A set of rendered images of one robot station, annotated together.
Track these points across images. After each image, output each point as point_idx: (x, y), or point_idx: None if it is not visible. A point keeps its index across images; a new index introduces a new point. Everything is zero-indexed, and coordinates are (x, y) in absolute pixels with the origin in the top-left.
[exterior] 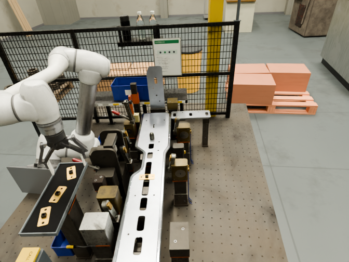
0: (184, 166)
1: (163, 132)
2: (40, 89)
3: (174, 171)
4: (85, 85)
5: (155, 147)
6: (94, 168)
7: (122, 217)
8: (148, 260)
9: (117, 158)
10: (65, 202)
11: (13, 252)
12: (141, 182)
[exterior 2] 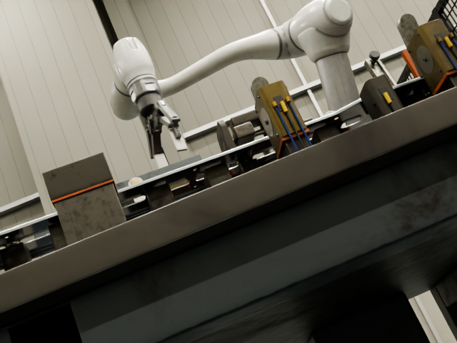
0: (257, 94)
1: (412, 86)
2: (117, 43)
3: (262, 121)
4: (316, 64)
5: (346, 118)
6: None
7: (144, 209)
8: (52, 220)
9: (230, 139)
10: None
11: None
12: (230, 169)
